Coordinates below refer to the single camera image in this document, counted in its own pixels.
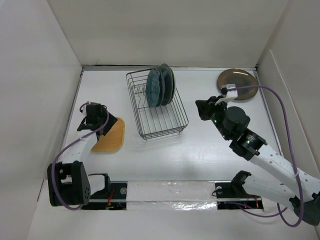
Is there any grey wire dish rack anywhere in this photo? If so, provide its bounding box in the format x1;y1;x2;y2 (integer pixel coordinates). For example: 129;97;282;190
126;69;189;141

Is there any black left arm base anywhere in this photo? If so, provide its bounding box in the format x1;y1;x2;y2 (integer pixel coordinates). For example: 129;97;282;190
82;173;128;211

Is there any silver mounting rail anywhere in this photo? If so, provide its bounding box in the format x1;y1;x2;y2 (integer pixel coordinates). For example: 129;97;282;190
99;179;263;208

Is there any brown speckled plate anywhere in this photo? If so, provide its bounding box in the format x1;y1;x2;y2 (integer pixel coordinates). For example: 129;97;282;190
217;68;258;101

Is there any woven bamboo plate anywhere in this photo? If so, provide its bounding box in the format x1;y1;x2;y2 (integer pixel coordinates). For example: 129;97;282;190
91;117;125;153

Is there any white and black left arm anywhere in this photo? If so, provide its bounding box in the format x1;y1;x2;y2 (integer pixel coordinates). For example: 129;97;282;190
47;101;118;211

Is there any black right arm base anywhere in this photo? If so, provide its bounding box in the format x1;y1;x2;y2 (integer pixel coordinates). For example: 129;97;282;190
211;170;264;210

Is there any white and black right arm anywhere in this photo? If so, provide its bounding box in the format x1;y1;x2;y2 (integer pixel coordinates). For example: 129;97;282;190
195;96;320;226

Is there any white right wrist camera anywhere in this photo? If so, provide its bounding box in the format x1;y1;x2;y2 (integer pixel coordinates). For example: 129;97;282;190
215;84;238;105

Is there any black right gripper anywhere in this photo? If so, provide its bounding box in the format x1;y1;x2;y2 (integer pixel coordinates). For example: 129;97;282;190
195;95;231;141

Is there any grey-blue round plate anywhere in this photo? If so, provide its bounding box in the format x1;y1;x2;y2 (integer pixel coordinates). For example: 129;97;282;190
160;63;173;106

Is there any teal scalloped plate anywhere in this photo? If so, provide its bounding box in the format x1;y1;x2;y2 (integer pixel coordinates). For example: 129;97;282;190
145;67;162;108

